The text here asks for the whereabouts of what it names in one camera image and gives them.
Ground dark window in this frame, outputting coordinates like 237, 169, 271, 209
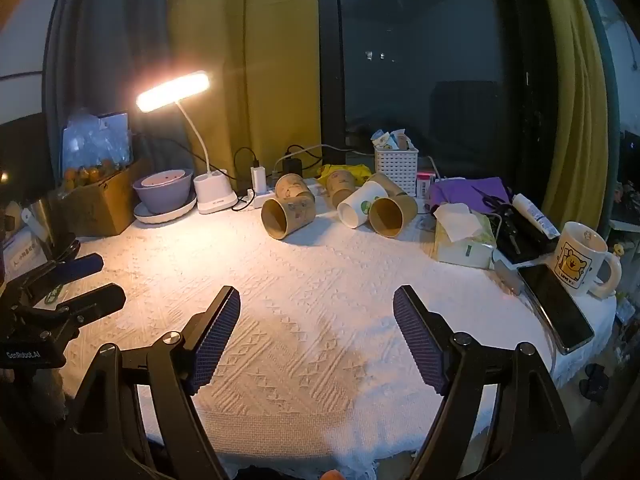
318, 0, 551, 183

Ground white power strip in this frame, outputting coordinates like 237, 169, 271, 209
247, 182, 326, 210

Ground cardboard box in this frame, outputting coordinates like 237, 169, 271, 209
59, 160, 147, 237

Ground yellow packet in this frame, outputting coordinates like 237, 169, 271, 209
318, 163, 374, 187

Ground grey curtain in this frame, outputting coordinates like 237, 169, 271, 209
42, 0, 173, 181

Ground black case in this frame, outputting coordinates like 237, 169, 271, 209
495, 205, 559, 265

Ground yellow-green curtain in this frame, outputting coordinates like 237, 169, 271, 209
532, 0, 621, 233
165, 0, 323, 181

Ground white textured tablecloth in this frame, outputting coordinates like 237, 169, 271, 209
65, 175, 618, 477

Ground white plastic basket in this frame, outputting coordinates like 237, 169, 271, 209
374, 146, 419, 197

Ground large brown paper cup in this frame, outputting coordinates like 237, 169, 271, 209
261, 195, 317, 241

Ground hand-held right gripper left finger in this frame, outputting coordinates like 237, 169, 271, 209
55, 285, 242, 480

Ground green tissue pack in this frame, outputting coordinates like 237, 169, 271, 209
432, 202, 497, 270

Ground small grey tool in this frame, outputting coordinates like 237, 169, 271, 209
492, 255, 527, 297

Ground white paper cup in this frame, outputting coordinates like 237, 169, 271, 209
337, 180, 390, 230

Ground white desk lamp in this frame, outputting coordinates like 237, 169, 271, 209
136, 70, 239, 214

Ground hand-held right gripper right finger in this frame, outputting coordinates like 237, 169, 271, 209
392, 285, 583, 480

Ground metal container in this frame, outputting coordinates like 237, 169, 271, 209
27, 192, 77, 248

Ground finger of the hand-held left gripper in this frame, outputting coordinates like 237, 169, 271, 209
15, 282, 127, 333
20, 253, 104, 302

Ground black smartphone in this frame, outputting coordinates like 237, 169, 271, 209
516, 262, 596, 356

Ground white tube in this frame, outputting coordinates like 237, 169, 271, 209
511, 193, 561, 240

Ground purple cloth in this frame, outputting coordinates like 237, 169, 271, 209
428, 176, 514, 214

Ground purple bowl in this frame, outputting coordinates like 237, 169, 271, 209
132, 169, 195, 215

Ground white cable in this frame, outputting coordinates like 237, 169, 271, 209
274, 143, 376, 172

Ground pile of oranges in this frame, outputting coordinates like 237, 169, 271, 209
62, 159, 132, 191

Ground black scissors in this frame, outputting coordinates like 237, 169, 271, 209
470, 185, 512, 212

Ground white plate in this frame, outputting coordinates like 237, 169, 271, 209
133, 191, 198, 225

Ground cream cartoon mug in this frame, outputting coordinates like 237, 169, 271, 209
545, 221, 623, 299

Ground clear plastic bag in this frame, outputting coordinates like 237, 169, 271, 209
61, 109, 134, 171

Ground bundle of small sachets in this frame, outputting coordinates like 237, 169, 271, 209
370, 129, 414, 152

